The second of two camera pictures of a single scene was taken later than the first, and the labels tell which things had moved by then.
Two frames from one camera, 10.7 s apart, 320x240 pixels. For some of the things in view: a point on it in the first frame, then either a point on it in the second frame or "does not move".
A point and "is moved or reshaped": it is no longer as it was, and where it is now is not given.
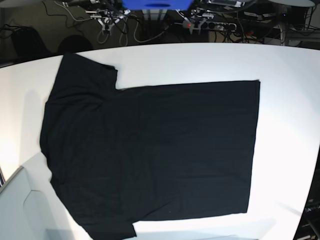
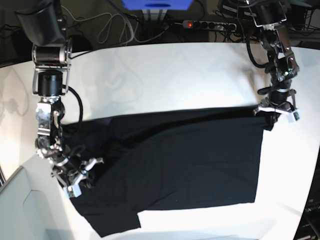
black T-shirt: x=117 y=156 is moved or reshaped
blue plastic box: x=157 y=4 does not move
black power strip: x=217 y=25 does not move
